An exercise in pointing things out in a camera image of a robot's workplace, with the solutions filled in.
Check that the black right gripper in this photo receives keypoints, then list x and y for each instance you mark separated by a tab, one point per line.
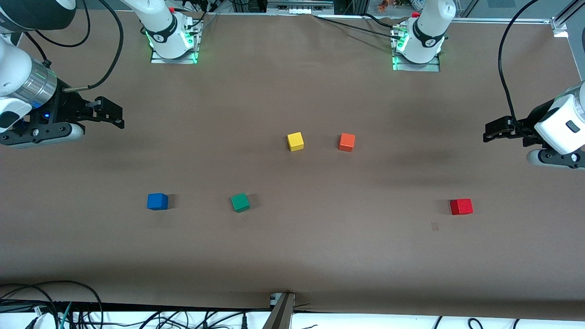
65	108

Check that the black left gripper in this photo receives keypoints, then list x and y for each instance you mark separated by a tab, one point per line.
531	119

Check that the red wooden block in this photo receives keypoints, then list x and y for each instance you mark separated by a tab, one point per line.
461	207

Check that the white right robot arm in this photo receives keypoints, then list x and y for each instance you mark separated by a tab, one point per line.
151	13

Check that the blue wooden block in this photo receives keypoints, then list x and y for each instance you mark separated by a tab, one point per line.
157	201

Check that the orange wooden block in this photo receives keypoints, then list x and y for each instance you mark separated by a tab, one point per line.
347	142

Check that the green wooden block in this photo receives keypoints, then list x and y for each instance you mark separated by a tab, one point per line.
240	202

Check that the yellow wooden block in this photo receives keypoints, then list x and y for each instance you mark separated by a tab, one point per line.
295	142

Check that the brown paper table cover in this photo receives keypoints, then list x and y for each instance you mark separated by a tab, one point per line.
292	251

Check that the aluminium profile beam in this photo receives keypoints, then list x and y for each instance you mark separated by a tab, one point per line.
281	315

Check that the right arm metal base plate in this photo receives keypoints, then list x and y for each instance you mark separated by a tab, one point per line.
157	61

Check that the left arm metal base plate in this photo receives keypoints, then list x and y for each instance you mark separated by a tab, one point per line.
434	67

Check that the metal corner bracket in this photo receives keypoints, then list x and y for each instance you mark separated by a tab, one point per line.
560	27

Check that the aluminium frame rail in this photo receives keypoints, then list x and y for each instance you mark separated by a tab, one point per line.
571	11

